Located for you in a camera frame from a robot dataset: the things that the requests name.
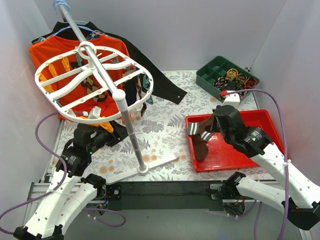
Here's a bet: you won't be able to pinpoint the dark patterned socks on hanger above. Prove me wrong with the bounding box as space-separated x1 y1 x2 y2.
123 70 147 117

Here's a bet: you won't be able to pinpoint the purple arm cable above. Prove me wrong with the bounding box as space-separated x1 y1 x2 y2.
0 112 127 236
226 89 291 240

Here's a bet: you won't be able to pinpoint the orange t-shirt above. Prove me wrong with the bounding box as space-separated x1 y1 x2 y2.
28 34 132 126

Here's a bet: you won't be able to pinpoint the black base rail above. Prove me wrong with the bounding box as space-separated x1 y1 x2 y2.
108 181 224 211

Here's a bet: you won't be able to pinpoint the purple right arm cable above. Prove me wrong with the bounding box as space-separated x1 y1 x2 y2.
226 89 291 240

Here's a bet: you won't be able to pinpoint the aluminium frame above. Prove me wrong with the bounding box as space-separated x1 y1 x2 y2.
21 119 313 240

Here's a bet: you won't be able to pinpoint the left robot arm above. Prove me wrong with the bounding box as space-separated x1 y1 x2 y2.
13 121 128 240

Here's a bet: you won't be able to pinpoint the blue wire hanger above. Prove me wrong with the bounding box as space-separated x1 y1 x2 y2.
37 0 104 42

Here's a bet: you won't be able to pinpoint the orange rolled sock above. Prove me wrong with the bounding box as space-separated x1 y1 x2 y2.
244 77 258 89

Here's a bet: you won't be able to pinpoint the floral table mat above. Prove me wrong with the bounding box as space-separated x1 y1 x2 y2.
56 70 273 182

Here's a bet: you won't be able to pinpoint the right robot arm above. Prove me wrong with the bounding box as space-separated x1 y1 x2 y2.
212 105 320 231

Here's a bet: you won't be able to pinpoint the black garment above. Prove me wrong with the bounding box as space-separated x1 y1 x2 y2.
31 21 188 106

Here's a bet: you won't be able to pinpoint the red plastic tray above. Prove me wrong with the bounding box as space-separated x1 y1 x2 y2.
188 109 284 173

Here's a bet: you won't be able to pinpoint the white stand base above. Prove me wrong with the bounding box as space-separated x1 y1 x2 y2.
105 152 180 185

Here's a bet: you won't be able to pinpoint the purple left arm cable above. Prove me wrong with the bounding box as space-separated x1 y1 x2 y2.
0 112 127 236

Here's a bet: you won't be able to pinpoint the floral rolled sock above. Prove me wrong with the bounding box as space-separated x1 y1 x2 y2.
214 76 230 91

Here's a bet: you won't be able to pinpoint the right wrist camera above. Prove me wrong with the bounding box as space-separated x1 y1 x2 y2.
220 90 240 108

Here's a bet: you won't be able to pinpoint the silver stand pole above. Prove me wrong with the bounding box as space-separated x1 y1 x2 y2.
58 3 151 176

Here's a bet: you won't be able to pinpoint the white oval clip hanger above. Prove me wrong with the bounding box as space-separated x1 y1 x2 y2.
34 41 155 125

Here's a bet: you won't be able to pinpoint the brown argyle sock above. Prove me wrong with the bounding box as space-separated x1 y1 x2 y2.
70 60 108 103

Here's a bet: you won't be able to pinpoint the yellow rolled sock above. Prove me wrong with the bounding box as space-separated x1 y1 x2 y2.
226 68 239 82

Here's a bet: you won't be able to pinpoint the green compartment box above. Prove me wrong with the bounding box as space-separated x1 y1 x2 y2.
196 56 260 100

